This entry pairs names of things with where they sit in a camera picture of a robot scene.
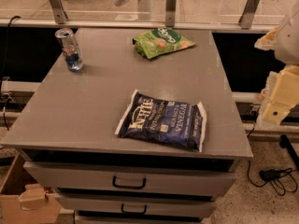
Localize grey drawer cabinet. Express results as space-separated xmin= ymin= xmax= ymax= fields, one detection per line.
xmin=0 ymin=27 xmax=254 ymax=224

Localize cardboard box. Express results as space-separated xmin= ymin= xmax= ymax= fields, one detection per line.
xmin=0 ymin=155 xmax=62 ymax=224

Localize left metal bracket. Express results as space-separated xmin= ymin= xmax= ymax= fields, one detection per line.
xmin=50 ymin=0 xmax=67 ymax=24

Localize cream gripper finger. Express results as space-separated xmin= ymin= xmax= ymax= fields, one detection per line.
xmin=259 ymin=64 xmax=299 ymax=125

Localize black pole at right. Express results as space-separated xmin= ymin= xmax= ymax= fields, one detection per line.
xmin=279 ymin=134 xmax=299 ymax=170

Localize blue kettle chip bag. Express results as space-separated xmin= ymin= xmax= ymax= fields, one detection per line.
xmin=115 ymin=90 xmax=207 ymax=152

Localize grey drawer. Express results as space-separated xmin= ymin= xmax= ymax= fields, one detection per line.
xmin=24 ymin=161 xmax=236 ymax=197
xmin=55 ymin=193 xmax=216 ymax=218

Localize green rice chip bag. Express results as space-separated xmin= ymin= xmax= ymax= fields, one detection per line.
xmin=133 ymin=27 xmax=195 ymax=60

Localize top grey drawer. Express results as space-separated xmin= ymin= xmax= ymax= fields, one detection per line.
xmin=24 ymin=161 xmax=236 ymax=197

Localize metal bracket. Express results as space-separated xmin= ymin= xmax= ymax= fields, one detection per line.
xmin=50 ymin=0 xmax=67 ymax=24
xmin=238 ymin=0 xmax=261 ymax=29
xmin=165 ymin=0 xmax=177 ymax=27

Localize middle metal bracket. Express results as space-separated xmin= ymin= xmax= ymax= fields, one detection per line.
xmin=165 ymin=0 xmax=177 ymax=27

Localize black power adapter with cable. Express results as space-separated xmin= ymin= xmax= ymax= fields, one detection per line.
xmin=246 ymin=161 xmax=299 ymax=197

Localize right metal bracket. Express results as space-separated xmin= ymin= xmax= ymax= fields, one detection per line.
xmin=238 ymin=0 xmax=261 ymax=29

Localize silver blue drink can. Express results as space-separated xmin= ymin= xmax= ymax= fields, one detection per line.
xmin=55 ymin=28 xmax=83 ymax=72

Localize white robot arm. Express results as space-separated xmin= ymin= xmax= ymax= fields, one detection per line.
xmin=254 ymin=3 xmax=299 ymax=125

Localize black cable at left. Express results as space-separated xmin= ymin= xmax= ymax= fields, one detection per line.
xmin=0 ymin=15 xmax=21 ymax=132

